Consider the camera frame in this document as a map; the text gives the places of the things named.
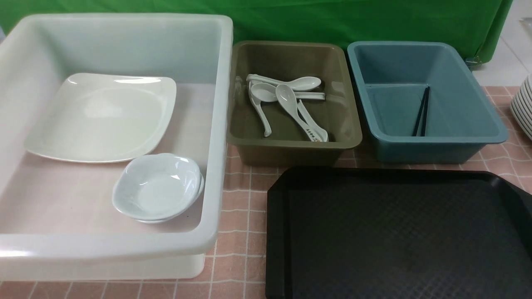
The blue plastic bin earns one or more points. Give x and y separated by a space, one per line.
391 77

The white spoon right side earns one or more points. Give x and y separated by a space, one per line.
322 133

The large white plastic bin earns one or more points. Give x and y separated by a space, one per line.
42 51

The white spoon top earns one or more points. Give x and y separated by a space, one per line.
302 84

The white square plate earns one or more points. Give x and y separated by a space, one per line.
104 118

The olive green plastic bin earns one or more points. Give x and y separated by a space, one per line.
288 145

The white spoon left small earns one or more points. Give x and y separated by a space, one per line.
262 116

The white bowl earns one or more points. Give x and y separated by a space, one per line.
164 199
147 168

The black chopstick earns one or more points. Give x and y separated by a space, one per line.
425 112
419 117

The green cloth backdrop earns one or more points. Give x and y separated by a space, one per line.
472 27

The white spoon with lettering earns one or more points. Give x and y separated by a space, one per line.
288 101

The pink checkered tablecloth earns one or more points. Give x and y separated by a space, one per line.
76 198

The black plastic tray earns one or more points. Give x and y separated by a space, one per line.
347 233

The stack of white plates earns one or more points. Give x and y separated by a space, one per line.
521 106

